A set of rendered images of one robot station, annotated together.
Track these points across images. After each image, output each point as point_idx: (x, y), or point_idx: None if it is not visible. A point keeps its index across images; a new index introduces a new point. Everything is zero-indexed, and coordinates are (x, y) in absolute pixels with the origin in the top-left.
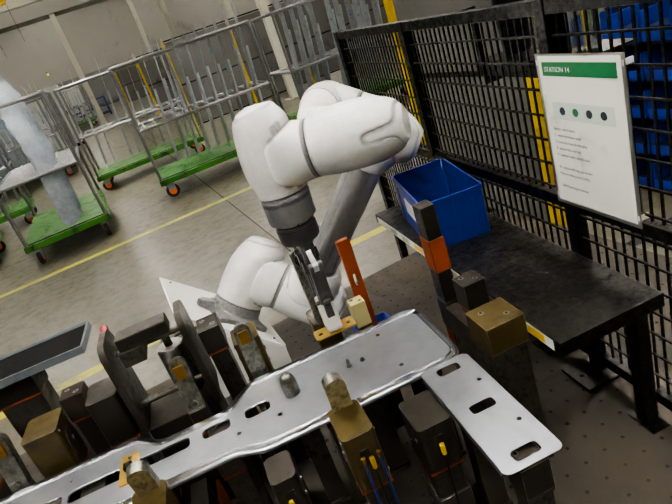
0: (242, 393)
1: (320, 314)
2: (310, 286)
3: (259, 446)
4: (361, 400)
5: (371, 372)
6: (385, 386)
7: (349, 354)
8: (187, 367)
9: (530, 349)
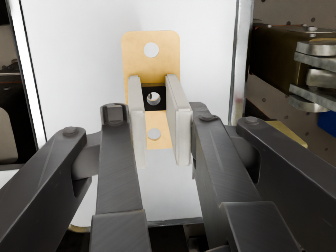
0: None
1: (179, 86)
2: (243, 128)
3: None
4: (23, 55)
5: (94, 99)
6: (40, 108)
7: (183, 79)
8: None
9: None
